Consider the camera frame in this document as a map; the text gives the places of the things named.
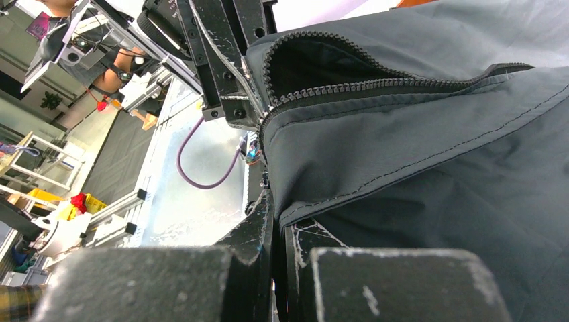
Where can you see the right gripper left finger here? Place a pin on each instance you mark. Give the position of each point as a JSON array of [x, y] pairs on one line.
[[227, 281]]

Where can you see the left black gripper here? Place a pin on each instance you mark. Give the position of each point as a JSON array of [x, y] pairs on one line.
[[218, 34]]

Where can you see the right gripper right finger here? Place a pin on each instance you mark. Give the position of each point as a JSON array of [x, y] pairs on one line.
[[330, 281]]

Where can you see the grey black zip jacket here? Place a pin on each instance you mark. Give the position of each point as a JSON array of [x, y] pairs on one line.
[[442, 125]]

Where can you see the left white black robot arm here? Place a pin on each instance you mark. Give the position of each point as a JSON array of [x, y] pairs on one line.
[[164, 16]]

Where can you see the person in background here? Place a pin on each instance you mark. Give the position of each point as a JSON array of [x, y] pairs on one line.
[[87, 49]]

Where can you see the orange compartment tray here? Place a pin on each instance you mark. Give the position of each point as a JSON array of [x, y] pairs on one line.
[[412, 3]]

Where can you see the background shelving and clutter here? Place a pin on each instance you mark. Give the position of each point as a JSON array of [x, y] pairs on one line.
[[52, 238]]

